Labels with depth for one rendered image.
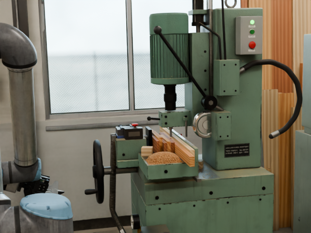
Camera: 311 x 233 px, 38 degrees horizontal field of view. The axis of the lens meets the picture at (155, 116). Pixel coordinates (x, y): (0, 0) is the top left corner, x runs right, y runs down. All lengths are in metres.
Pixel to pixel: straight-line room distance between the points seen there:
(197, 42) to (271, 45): 1.55
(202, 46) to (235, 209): 0.73
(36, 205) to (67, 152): 1.98
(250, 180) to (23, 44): 1.10
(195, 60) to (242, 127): 0.37
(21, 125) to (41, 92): 1.57
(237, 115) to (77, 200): 1.73
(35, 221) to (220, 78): 0.97
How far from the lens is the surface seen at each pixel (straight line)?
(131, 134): 1.98
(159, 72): 1.96
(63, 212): 1.37
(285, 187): 3.51
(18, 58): 1.54
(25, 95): 1.63
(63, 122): 3.28
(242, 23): 1.96
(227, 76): 1.91
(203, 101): 1.93
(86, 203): 3.44
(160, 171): 1.80
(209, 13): 2.02
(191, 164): 1.75
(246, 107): 2.05
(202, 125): 1.96
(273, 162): 3.38
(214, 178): 1.95
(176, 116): 2.03
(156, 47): 1.97
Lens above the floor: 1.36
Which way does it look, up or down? 9 degrees down
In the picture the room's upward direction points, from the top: 1 degrees counter-clockwise
